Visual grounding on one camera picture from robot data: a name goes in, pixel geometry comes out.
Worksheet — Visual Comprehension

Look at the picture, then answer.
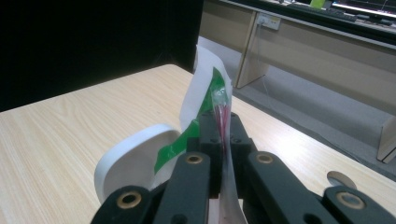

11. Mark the black curtain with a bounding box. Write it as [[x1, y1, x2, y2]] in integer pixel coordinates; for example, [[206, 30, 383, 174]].
[[0, 0, 205, 114]]

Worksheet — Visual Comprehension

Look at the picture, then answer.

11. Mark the white wall socket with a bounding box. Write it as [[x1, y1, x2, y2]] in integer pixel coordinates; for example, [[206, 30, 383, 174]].
[[255, 12, 282, 32]]

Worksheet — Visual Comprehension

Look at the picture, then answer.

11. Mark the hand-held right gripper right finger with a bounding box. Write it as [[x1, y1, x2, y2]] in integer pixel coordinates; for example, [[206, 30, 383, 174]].
[[228, 111, 259, 198]]

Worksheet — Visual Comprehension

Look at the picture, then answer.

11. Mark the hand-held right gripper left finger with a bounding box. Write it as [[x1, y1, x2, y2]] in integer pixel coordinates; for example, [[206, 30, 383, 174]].
[[186, 111, 224, 198]]

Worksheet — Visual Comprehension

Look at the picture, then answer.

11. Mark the round table cable hole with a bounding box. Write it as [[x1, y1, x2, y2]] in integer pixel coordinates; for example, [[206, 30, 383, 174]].
[[326, 170, 358, 191]]

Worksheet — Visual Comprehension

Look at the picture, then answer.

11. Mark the black keyboard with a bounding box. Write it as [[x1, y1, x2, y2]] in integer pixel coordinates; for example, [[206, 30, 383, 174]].
[[285, 2, 360, 23]]

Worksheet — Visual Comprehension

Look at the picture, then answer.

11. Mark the light wooden desk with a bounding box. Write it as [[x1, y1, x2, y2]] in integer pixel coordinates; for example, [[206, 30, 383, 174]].
[[198, 0, 396, 165]]

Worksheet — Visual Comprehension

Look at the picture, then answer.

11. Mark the pink and green plastic bag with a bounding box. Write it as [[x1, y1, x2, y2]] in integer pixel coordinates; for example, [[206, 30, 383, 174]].
[[153, 44, 248, 224]]

